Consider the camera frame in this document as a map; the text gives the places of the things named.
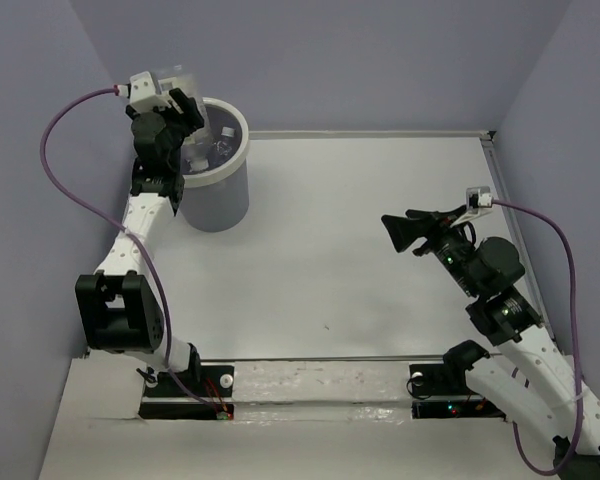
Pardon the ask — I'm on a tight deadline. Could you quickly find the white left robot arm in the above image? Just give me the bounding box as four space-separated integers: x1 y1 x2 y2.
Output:
75 88 205 395

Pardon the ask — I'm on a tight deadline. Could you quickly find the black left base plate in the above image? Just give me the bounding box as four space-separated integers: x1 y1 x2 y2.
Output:
138 363 235 421

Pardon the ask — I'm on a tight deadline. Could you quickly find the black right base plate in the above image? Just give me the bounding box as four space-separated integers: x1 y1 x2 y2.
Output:
405 363 505 420

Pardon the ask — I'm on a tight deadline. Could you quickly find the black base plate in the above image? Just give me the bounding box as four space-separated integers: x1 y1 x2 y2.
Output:
138 363 235 421
405 363 505 420

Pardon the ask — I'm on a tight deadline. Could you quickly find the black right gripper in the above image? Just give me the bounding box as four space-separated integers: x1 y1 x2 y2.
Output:
380 204 481 297

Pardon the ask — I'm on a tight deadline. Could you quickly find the white round plastic bin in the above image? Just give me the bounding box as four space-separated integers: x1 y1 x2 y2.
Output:
179 97 250 232

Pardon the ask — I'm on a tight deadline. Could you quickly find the clear bottle cream label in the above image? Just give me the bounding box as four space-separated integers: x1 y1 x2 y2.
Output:
156 65 213 175

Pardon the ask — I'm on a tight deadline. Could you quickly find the clear crushed bottle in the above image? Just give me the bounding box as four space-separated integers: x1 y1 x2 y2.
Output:
212 126 236 165

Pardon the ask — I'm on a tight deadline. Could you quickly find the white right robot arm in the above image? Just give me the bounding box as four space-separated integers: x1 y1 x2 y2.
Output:
381 206 600 479

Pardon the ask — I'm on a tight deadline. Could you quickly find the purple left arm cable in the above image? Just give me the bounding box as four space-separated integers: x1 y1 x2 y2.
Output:
39 85 226 416

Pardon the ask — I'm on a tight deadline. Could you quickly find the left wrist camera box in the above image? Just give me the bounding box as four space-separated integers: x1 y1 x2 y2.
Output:
114 71 171 113

